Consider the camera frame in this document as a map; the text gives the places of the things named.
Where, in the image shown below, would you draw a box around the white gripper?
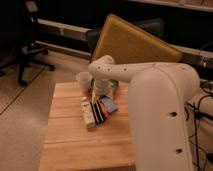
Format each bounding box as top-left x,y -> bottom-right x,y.
92,79 -> 111,101

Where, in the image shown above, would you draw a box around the black striped eraser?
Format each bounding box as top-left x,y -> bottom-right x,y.
92,102 -> 105,124

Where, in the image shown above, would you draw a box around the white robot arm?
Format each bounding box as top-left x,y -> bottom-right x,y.
88,55 -> 200,171

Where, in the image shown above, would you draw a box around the green bowl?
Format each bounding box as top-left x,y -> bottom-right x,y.
110,80 -> 119,91

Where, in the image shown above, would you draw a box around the blue sponge block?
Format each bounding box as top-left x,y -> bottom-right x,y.
101,97 -> 118,113

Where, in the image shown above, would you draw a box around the orange marker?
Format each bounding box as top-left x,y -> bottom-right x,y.
99,101 -> 110,119

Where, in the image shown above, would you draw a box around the white small bottle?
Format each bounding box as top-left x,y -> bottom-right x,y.
81,97 -> 96,129

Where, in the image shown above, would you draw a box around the yellow board panel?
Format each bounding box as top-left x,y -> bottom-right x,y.
93,14 -> 183,64

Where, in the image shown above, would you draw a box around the black office chair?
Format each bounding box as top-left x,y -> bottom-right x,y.
0,0 -> 55,86

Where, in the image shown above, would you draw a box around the black floor cables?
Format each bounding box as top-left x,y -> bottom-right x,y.
185,79 -> 213,171

